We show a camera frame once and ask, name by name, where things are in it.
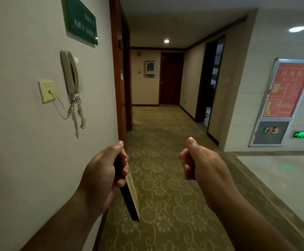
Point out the dark open doorway frame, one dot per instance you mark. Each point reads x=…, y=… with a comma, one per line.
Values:
x=209, y=83

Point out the dark wooden door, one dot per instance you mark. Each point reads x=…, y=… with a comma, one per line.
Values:
x=170, y=79

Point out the red fire hydrant cabinet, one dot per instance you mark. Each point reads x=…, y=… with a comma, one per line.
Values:
x=281, y=101

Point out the grey wall electrical box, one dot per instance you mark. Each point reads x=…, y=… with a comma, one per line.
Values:
x=149, y=67

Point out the oval ceiling light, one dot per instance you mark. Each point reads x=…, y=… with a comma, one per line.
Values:
x=297, y=29

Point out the beige wall telephone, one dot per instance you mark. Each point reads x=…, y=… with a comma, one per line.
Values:
x=71, y=73

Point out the brown wooden door frame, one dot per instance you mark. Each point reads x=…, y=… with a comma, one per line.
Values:
x=118, y=75

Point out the black and tan door hanger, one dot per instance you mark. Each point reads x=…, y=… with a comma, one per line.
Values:
x=129, y=196

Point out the person's right hand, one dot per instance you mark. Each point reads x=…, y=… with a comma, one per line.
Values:
x=209, y=168

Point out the person's left thumb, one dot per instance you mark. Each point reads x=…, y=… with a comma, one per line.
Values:
x=112, y=148

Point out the person's left forearm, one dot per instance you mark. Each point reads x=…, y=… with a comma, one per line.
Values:
x=63, y=224

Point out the green wall sign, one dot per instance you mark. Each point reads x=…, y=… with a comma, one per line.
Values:
x=80, y=20

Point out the yellowed wall socket plate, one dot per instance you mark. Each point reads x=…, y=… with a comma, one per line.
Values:
x=46, y=91

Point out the person's right forearm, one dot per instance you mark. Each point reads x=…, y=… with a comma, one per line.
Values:
x=248, y=222

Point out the person's left hand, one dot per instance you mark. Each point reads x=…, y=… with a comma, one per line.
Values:
x=98, y=180

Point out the person's right thumb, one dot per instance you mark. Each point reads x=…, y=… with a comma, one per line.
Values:
x=195, y=148

